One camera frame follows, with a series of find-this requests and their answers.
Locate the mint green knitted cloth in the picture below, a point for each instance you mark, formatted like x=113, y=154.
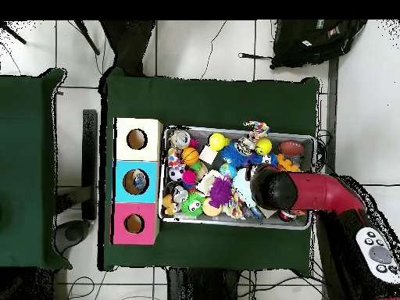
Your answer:
x=240, y=184

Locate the colourful polka dot cloth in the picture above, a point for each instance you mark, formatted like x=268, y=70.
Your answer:
x=236, y=205

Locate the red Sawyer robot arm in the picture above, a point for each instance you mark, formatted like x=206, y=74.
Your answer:
x=325, y=190

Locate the wooden box with three holes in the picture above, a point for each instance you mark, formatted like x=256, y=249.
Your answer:
x=152, y=187

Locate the clear mesh bin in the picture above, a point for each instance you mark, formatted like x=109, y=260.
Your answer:
x=181, y=219

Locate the small orange basketball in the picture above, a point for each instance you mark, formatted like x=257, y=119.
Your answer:
x=190, y=155

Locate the purple spiky ball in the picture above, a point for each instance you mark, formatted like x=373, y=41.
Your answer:
x=220, y=190

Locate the dark green table cloth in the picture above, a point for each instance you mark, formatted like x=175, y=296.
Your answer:
x=206, y=100
x=31, y=156

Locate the blue fuzzy toy with eyes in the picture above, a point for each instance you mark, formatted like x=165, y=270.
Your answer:
x=269, y=159

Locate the orange plastic building block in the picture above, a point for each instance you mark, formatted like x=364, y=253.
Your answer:
x=287, y=164

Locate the small brown football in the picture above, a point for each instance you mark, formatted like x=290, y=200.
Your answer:
x=292, y=148

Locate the black backpack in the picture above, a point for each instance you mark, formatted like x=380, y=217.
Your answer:
x=312, y=44

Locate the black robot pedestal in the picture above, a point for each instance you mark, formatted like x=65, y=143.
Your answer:
x=206, y=287

